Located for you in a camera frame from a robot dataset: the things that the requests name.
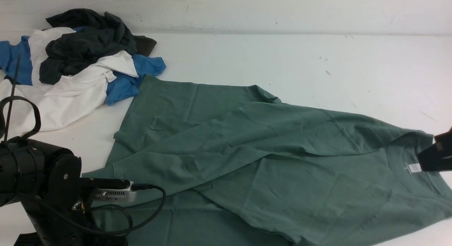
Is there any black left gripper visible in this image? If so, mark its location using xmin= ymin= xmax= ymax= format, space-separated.
xmin=14 ymin=140 xmax=128 ymax=246

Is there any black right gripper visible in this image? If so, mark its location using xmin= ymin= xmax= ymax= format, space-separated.
xmin=417 ymin=128 xmax=452 ymax=172

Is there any green long sleeve shirt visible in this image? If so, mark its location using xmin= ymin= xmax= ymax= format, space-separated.
xmin=83 ymin=77 xmax=451 ymax=246

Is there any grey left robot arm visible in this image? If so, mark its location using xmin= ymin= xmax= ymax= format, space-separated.
xmin=0 ymin=137 xmax=128 ymax=246

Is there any white shirt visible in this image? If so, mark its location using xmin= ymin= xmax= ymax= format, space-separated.
xmin=15 ymin=28 xmax=138 ymax=131

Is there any blue shirt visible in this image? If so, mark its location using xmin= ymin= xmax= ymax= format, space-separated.
xmin=1 ymin=36 xmax=166 ymax=106

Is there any dark grey shirt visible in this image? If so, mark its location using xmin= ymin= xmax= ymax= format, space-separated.
xmin=39 ymin=8 xmax=138 ymax=85

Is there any black camera cable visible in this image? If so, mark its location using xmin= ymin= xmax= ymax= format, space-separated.
xmin=0 ymin=53 xmax=166 ymax=236

